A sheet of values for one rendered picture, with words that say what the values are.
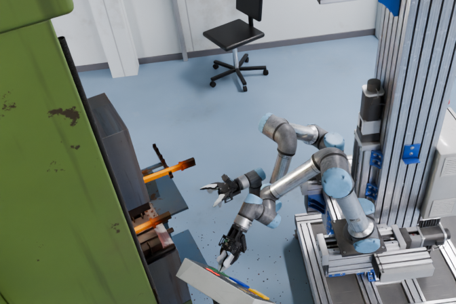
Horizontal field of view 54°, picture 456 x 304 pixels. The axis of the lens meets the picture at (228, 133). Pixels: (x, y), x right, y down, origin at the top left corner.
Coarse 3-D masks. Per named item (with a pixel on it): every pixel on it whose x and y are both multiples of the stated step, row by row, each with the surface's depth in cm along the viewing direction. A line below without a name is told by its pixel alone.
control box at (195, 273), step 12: (192, 264) 178; (204, 264) 195; (180, 276) 177; (192, 276) 176; (204, 276) 174; (216, 276) 172; (204, 288) 172; (216, 288) 170; (228, 288) 168; (216, 300) 168; (228, 300) 166; (240, 300) 165; (252, 300) 163; (264, 300) 175
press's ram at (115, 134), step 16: (96, 96) 183; (96, 112) 174; (112, 112) 173; (112, 128) 165; (112, 144) 164; (128, 144) 168; (112, 160) 168; (128, 160) 172; (128, 176) 176; (128, 192) 181; (144, 192) 185; (128, 208) 185
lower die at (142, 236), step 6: (144, 216) 227; (132, 222) 225; (138, 222) 224; (144, 222) 223; (150, 228) 220; (138, 234) 218; (144, 234) 218; (150, 234) 218; (156, 234) 217; (138, 240) 216; (144, 240) 215; (150, 240) 216; (156, 240) 216; (144, 246) 214; (156, 246) 214; (162, 246) 216; (144, 252) 212; (150, 252) 214
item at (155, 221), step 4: (168, 212) 225; (156, 216) 223; (160, 216) 223; (164, 216) 223; (168, 216) 225; (152, 220) 222; (156, 220) 222; (160, 220) 222; (164, 220) 224; (144, 224) 221; (148, 224) 221; (152, 224) 220; (156, 224) 223; (136, 228) 219; (140, 228) 219; (144, 228) 219; (136, 232) 218
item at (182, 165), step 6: (180, 162) 258; (186, 162) 257; (192, 162) 260; (168, 168) 256; (174, 168) 256; (180, 168) 257; (186, 168) 259; (150, 174) 254; (156, 174) 253; (162, 174) 254; (144, 180) 251; (150, 180) 253
